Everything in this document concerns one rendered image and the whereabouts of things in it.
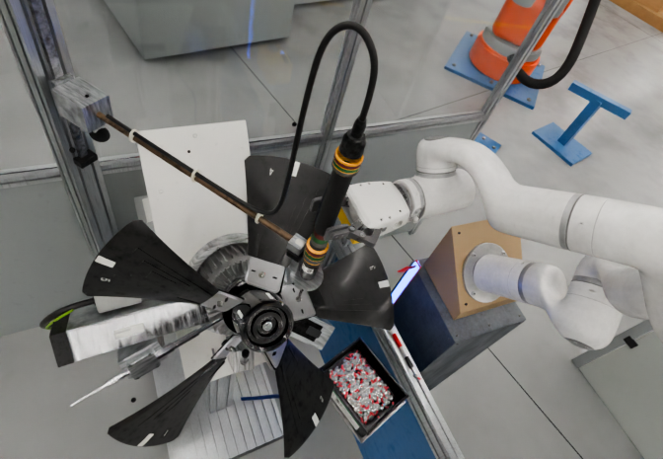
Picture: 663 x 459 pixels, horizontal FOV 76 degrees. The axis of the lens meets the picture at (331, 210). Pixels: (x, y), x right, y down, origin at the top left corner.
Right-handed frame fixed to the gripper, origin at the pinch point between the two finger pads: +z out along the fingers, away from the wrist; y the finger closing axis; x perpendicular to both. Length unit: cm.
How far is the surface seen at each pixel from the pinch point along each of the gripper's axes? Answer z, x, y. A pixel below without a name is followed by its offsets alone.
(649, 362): -179, -109, -52
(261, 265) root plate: 7.0, -24.5, 7.4
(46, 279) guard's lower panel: 65, -110, 71
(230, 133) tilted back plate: 4.8, -16.6, 41.4
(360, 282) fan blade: -17.5, -33.0, 0.0
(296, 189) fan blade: -2.4, -11.1, 16.2
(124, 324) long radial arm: 37, -38, 9
